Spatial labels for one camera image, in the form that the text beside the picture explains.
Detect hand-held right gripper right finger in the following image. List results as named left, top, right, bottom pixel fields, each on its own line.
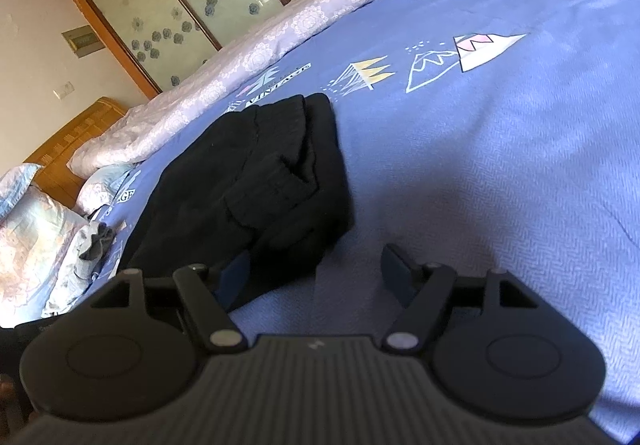
left=381, top=245, right=540, bottom=352

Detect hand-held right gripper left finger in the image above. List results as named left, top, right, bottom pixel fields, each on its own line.
left=90, top=250, right=251, bottom=353

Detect black pants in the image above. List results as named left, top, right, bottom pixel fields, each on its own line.
left=117, top=94, right=356, bottom=311

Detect pale crumpled cloth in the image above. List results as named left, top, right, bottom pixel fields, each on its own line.
left=42, top=164, right=137, bottom=318

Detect pale floral pillow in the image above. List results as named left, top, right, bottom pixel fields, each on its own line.
left=0, top=164, right=91, bottom=326

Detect grey sock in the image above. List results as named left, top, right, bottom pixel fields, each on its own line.
left=77, top=222, right=117, bottom=262

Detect blue printed bed sheet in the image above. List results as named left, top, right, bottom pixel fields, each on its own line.
left=90, top=0, right=640, bottom=443

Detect wooden headboard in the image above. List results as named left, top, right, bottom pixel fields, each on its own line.
left=22, top=96, right=128, bottom=216

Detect lavender floral quilt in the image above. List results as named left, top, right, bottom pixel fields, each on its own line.
left=67, top=0, right=476, bottom=176

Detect wooden wardrobe with frosted doors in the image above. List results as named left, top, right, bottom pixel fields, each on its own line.
left=39, top=0, right=381, bottom=98

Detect wall switch panel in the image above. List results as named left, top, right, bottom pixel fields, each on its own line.
left=61, top=25, right=103, bottom=58

